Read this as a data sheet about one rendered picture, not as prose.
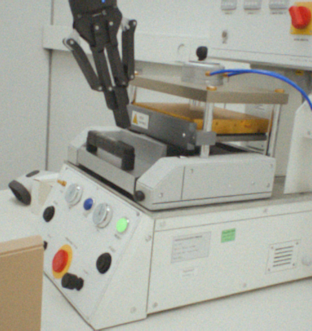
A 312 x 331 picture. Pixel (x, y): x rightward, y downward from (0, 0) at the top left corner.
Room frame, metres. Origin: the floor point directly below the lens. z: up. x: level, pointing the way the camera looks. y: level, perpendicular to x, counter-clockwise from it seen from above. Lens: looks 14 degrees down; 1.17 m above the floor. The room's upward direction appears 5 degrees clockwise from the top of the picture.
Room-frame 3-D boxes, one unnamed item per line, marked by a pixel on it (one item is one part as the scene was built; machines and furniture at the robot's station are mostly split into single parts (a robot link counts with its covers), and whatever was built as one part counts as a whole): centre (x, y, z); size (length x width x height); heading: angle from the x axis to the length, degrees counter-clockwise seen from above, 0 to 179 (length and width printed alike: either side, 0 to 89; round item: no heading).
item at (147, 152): (0.95, -0.04, 0.97); 0.30 x 0.22 x 0.08; 123
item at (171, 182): (0.81, -0.09, 0.97); 0.26 x 0.05 x 0.07; 123
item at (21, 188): (1.30, 0.27, 0.79); 0.20 x 0.08 x 0.08; 133
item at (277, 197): (0.99, -0.10, 0.93); 0.46 x 0.35 x 0.01; 123
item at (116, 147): (0.87, 0.08, 0.99); 0.15 x 0.02 x 0.04; 33
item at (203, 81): (0.97, -0.11, 1.08); 0.31 x 0.24 x 0.13; 33
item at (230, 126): (0.96, -0.08, 1.07); 0.22 x 0.17 x 0.10; 33
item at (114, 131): (1.05, 0.06, 0.97); 0.25 x 0.05 x 0.07; 123
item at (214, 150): (0.97, -0.08, 0.98); 0.20 x 0.17 x 0.03; 33
